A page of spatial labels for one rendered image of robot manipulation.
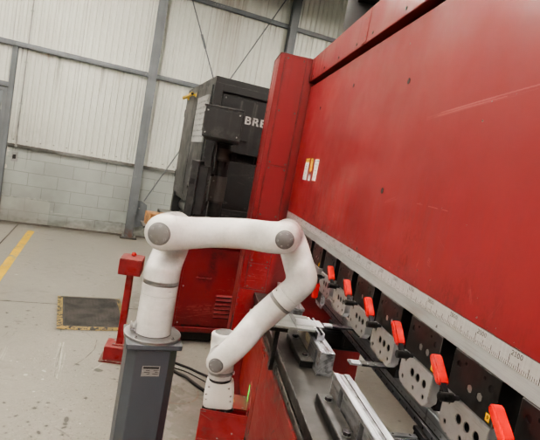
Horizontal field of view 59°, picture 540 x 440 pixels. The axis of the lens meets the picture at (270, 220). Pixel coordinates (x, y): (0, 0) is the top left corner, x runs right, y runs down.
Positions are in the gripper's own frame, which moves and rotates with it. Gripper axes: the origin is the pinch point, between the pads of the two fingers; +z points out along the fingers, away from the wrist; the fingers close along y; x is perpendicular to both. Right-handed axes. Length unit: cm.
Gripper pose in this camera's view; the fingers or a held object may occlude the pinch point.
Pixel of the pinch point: (216, 421)
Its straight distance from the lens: 176.7
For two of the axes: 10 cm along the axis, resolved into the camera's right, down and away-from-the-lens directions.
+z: -0.9, 9.9, 1.0
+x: -0.1, 1.0, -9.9
